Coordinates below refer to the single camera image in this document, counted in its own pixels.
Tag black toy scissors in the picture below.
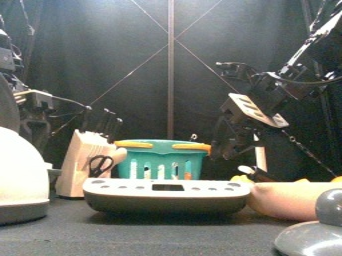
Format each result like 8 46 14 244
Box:
87 154 115 178

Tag teal toy basket orange handles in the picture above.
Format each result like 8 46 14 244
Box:
114 139 213 181

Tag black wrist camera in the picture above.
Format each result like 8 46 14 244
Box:
216 60 261 82

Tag grey pot lid with knob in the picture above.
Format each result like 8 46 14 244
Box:
273 188 342 256

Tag white plastic stick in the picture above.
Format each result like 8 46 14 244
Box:
254 133 269 173

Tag beige toy knife block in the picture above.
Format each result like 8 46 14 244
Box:
55 106 130 200

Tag white toy kitchen scale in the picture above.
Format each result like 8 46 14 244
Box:
82 177 253 215

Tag yellow and black toy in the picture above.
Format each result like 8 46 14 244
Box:
230 164 280 184

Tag white toy kettle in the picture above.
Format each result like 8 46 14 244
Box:
0 73 54 226

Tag pale peach oval toy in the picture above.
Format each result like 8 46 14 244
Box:
246 181 342 222

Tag metal frame pole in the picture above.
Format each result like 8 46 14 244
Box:
166 0 177 140

